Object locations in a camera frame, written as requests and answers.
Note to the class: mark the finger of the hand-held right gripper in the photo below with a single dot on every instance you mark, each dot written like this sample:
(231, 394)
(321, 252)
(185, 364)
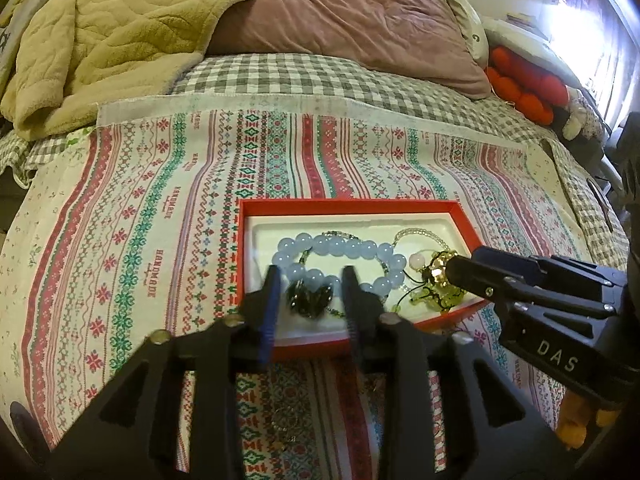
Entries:
(520, 265)
(480, 280)

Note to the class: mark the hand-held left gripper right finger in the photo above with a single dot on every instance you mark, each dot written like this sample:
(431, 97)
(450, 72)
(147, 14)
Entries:
(351, 305)

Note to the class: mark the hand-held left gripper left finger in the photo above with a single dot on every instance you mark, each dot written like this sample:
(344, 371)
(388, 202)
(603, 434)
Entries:
(270, 305)

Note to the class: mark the red jewellery box tray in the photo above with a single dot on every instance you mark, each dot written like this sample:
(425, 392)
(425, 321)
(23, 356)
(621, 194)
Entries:
(310, 349)

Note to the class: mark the person's right hand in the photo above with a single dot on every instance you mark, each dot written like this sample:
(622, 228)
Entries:
(572, 427)

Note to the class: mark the patterned striped cloth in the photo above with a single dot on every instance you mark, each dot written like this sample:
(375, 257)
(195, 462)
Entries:
(150, 210)

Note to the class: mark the white plush toy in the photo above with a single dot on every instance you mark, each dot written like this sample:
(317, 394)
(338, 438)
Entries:
(580, 115)

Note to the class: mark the orange plush toy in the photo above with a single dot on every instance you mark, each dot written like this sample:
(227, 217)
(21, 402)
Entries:
(520, 80)

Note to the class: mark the white cushion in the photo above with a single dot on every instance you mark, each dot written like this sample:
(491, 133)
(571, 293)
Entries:
(530, 40)

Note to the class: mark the grey checkered bedsheet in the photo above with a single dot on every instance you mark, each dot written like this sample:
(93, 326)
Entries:
(300, 75)

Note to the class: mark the white plush pillow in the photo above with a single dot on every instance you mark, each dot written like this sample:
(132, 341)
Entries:
(470, 30)

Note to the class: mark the mauve pillow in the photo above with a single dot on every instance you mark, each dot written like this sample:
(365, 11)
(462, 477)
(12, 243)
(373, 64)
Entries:
(350, 10)

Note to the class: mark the beige quilted blanket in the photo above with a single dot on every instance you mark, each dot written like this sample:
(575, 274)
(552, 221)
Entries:
(100, 35)

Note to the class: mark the grey printed pillow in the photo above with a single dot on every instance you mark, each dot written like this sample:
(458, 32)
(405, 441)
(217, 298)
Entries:
(15, 20)

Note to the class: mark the dark metal frame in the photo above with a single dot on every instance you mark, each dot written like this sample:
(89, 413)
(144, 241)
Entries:
(627, 160)

